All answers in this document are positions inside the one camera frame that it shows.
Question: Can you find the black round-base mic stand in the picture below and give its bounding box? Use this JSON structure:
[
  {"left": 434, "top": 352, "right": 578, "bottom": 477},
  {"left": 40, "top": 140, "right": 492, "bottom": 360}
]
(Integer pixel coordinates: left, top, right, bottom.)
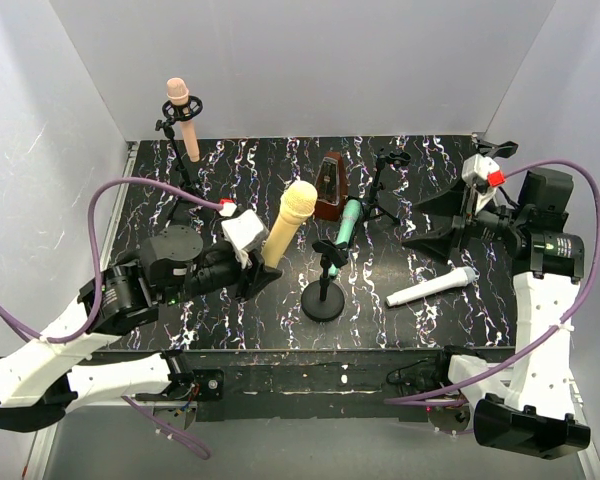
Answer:
[{"left": 301, "top": 239, "right": 348, "bottom": 323}]

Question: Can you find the yellow microphone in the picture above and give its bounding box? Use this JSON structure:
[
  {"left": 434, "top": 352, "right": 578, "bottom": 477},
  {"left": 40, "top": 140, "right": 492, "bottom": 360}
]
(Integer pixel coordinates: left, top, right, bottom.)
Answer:
[{"left": 261, "top": 180, "right": 318, "bottom": 268}]

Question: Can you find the black tripod shock-mount stand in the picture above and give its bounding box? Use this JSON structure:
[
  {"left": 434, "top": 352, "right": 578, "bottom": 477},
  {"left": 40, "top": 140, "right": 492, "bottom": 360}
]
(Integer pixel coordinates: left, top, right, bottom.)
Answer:
[{"left": 155, "top": 97, "right": 203, "bottom": 197}]

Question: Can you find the pink microphone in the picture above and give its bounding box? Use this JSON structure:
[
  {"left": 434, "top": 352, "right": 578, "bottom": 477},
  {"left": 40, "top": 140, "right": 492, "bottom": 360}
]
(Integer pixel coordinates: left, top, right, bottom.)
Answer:
[{"left": 166, "top": 77, "right": 201, "bottom": 163}]

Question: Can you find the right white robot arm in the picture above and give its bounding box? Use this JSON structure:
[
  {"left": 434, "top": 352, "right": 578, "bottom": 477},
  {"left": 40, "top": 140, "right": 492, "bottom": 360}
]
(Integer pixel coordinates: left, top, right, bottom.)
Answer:
[{"left": 409, "top": 168, "right": 591, "bottom": 460}]

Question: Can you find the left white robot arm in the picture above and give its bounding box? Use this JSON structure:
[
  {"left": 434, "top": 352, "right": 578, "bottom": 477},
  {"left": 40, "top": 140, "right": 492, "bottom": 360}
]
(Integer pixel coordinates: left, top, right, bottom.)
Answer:
[{"left": 0, "top": 220, "right": 282, "bottom": 433}]

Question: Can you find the small black tripod clip stand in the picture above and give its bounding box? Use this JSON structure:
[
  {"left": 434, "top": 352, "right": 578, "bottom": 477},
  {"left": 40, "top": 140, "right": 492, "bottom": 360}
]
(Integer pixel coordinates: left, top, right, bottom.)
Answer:
[{"left": 361, "top": 149, "right": 411, "bottom": 225}]

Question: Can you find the tall black clip stand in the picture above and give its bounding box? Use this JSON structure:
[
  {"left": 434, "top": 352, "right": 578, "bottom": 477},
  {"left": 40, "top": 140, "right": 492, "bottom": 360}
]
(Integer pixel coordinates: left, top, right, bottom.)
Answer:
[{"left": 476, "top": 140, "right": 519, "bottom": 159}]

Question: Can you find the white microphone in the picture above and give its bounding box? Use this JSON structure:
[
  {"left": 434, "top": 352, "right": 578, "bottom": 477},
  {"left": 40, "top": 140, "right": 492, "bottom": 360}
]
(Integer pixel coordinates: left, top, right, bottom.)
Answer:
[{"left": 385, "top": 267, "right": 476, "bottom": 307}]

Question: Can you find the teal microphone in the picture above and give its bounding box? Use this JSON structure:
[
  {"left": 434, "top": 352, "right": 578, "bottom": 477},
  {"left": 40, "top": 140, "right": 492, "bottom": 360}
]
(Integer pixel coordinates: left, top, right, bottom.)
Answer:
[{"left": 334, "top": 199, "right": 362, "bottom": 253}]

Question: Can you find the brown metronome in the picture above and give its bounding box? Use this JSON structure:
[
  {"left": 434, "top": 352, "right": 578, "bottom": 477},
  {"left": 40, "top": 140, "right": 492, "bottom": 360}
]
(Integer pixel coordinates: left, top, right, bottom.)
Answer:
[{"left": 314, "top": 151, "right": 348, "bottom": 222}]

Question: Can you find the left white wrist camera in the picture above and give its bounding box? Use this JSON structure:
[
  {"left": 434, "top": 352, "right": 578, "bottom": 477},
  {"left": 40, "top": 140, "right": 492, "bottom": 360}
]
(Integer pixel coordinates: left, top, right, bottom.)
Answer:
[{"left": 221, "top": 209, "right": 269, "bottom": 270}]

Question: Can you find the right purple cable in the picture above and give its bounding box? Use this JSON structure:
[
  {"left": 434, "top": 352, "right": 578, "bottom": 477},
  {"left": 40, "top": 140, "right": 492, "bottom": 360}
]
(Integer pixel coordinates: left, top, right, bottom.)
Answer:
[{"left": 383, "top": 159, "right": 600, "bottom": 406}]

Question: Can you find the black front mounting rail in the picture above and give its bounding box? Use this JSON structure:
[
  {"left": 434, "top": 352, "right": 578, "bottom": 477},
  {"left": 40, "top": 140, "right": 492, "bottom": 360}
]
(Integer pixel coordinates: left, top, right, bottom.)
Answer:
[{"left": 134, "top": 348, "right": 501, "bottom": 424}]

